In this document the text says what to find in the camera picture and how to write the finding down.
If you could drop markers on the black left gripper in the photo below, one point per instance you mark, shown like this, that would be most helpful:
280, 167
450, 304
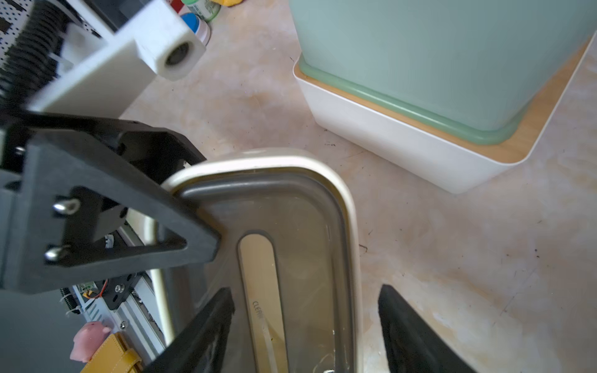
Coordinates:
60, 205

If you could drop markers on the blue lid white jar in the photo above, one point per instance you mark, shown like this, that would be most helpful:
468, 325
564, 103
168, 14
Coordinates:
198, 26

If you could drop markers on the pink small object on rail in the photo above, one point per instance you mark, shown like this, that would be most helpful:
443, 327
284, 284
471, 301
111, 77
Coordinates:
88, 340

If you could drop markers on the mint green tissue box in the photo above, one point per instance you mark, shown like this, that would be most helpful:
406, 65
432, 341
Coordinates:
467, 68

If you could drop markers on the yellow plush toy red dots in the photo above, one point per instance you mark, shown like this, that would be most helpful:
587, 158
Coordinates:
228, 3

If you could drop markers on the yellow block on rail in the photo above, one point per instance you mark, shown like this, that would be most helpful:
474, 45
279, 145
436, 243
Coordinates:
114, 356

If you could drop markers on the large white box bamboo lid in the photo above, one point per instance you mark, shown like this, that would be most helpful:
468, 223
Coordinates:
451, 163

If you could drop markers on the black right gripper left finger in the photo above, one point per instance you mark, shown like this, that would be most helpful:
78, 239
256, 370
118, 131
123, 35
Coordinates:
202, 345

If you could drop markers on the green lid air freshener jar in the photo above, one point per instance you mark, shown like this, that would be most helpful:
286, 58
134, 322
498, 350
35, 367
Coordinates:
207, 10

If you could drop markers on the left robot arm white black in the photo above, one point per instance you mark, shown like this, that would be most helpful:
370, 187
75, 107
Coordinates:
81, 188

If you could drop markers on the cream box dark lid front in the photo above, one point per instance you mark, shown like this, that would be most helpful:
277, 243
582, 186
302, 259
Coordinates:
289, 255

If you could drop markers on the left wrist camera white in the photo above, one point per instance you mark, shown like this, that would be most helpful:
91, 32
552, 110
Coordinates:
101, 72

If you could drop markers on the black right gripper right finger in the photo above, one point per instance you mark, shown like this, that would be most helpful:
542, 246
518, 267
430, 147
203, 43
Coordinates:
411, 345

